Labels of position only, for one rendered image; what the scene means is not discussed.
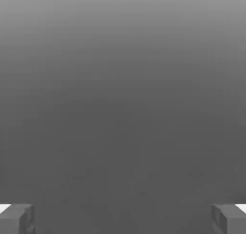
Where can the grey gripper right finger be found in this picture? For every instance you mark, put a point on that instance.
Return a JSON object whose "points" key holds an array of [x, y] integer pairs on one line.
{"points": [[231, 220]]}

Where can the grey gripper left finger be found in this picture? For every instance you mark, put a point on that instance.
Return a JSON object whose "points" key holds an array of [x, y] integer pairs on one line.
{"points": [[13, 219]]}

